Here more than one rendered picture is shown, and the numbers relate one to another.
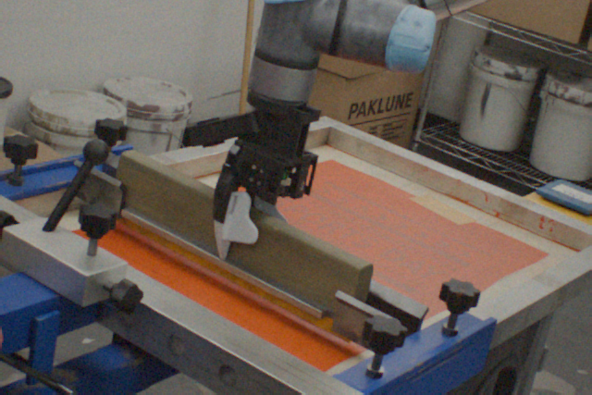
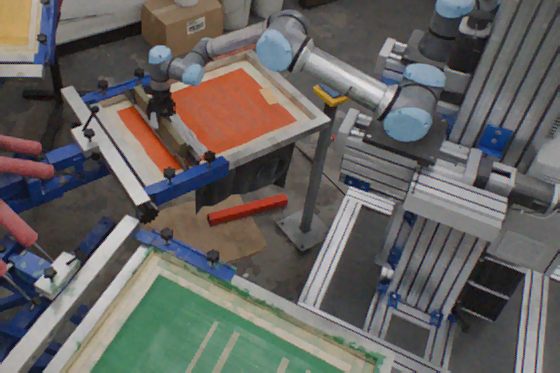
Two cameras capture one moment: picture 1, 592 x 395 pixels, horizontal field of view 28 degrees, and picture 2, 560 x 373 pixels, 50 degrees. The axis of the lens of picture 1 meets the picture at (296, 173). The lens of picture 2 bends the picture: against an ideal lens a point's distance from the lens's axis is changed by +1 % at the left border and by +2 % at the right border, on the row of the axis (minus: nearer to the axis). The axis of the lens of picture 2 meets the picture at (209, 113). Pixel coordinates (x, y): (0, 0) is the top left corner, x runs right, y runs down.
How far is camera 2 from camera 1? 1.22 m
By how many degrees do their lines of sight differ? 30
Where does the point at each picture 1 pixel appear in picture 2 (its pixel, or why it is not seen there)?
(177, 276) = (144, 130)
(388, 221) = (240, 103)
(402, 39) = (186, 78)
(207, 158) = not seen: hidden behind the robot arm
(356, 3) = (173, 64)
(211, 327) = (118, 167)
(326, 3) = (163, 64)
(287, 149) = (161, 104)
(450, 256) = (252, 121)
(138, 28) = not seen: outside the picture
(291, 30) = (154, 71)
